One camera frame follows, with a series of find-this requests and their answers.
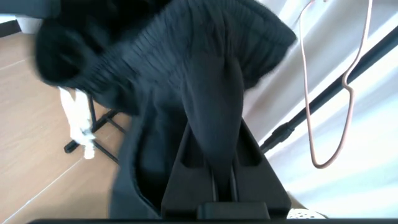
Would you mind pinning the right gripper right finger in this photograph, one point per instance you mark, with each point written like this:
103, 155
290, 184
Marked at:
261, 186

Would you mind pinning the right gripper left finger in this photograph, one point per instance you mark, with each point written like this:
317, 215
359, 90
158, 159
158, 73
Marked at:
183, 186

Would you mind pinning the black shorts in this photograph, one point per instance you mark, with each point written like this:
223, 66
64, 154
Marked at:
186, 62

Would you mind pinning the white laundry basket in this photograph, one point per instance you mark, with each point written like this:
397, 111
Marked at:
304, 214

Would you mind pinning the pink clothes hanger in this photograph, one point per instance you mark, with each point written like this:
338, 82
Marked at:
306, 93

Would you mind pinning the black clothes rack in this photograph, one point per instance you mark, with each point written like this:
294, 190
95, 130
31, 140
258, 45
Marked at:
326, 93

